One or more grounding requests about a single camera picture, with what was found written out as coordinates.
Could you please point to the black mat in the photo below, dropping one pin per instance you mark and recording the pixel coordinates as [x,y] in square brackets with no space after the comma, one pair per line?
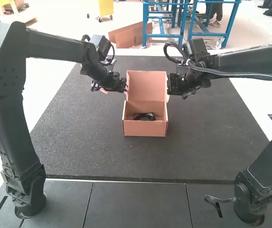
[79,133]

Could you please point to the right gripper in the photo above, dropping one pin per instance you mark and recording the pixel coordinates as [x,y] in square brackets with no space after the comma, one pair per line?
[177,84]

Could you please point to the blue metal frame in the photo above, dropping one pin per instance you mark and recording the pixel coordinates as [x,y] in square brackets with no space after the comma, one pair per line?
[148,23]
[232,21]

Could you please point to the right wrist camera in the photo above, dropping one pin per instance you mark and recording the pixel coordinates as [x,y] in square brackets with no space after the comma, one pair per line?
[199,48]

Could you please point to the person's legs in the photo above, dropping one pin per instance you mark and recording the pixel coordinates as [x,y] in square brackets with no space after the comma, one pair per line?
[218,12]

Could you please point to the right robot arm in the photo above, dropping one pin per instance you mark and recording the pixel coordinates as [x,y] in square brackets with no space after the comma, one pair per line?
[264,166]

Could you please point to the black square fan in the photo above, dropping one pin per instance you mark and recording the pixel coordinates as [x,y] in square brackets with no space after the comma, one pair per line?
[144,116]

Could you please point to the yellow wheeled cart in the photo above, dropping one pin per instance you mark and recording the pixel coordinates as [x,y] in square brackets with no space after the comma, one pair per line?
[106,7]

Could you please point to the cardboard box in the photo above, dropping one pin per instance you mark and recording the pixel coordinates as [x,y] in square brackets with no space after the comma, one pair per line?
[145,88]

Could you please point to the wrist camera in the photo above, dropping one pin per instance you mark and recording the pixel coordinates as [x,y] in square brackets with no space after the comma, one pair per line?
[199,48]
[101,46]

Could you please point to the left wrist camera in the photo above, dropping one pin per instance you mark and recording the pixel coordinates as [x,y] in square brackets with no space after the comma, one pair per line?
[101,46]

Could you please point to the flat cardboard sheets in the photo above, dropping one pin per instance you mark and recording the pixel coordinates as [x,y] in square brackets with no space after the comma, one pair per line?
[126,35]

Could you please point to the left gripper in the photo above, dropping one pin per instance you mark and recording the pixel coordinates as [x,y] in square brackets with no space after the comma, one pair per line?
[115,83]

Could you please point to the dark base panel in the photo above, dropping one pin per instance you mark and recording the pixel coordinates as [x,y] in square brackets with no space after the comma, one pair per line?
[138,204]
[207,216]
[62,204]

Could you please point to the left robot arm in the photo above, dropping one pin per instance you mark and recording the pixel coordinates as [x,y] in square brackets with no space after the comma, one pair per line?
[12,118]

